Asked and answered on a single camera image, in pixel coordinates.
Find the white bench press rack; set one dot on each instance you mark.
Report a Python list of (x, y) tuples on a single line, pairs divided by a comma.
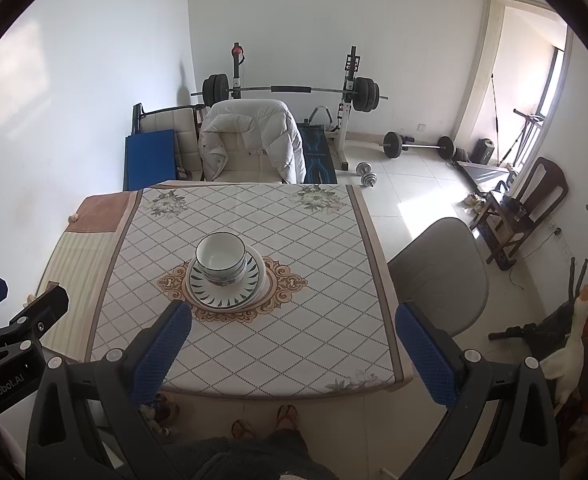
[(344, 110)]

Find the short barbell with black plates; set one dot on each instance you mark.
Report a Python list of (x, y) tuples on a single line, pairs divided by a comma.
[(419, 147)]

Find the grey treadmill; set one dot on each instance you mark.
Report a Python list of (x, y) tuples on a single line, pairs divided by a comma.
[(479, 175)]

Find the person's legs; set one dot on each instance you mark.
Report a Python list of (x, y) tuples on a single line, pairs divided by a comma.
[(254, 460)]

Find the person's foot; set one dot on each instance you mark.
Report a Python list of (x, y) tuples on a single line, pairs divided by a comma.
[(287, 417), (242, 430)]

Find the cream folding chair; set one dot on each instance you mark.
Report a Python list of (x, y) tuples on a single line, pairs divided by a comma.
[(169, 122)]

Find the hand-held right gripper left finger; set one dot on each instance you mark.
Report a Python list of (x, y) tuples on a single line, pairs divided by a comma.
[(164, 350)]

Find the person's left foot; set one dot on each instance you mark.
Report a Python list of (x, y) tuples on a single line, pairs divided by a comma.
[(242, 430)]

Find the blue striped white plate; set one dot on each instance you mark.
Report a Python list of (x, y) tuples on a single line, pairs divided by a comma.
[(209, 295)]

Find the dark wooden chair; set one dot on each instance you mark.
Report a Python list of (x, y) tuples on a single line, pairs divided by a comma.
[(549, 180)]

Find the metal exercise machine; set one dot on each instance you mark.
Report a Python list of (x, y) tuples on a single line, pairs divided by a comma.
[(529, 120)]

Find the dark bench pad blue print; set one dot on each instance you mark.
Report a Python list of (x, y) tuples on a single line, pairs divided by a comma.
[(316, 155)]

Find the person's right foot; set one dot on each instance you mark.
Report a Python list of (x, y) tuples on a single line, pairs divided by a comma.
[(287, 417)]

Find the long barbell with black plates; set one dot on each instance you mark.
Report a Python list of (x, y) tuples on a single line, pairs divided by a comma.
[(289, 89)]

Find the beige slippers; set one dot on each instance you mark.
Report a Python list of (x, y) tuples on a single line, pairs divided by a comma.
[(474, 200)]

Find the white puffer jacket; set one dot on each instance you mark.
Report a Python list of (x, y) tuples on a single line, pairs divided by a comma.
[(274, 130)]

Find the checked floral tablecloth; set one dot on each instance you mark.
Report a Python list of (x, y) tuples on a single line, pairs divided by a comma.
[(299, 340)]

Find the white goose plush toy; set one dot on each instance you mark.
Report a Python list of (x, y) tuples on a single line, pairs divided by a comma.
[(569, 350)]

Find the brown white shoe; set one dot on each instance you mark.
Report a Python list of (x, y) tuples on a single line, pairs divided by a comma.
[(166, 410)]

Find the grey office chair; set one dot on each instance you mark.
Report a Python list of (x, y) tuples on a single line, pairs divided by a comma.
[(439, 260)]

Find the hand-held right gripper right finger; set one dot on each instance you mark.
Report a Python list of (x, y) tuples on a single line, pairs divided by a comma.
[(424, 360)]

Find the white bowl with black rim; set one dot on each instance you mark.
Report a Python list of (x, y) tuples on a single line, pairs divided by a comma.
[(221, 255)]

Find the blue folded mat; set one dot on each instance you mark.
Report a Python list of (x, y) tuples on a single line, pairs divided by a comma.
[(149, 160)]

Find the cream padded chair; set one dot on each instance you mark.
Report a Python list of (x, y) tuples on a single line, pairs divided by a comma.
[(244, 160)]

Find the chrome dumbbell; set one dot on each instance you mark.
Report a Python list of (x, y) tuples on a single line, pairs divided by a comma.
[(366, 175)]

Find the black weight plates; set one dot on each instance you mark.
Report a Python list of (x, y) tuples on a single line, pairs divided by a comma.
[(461, 154)]

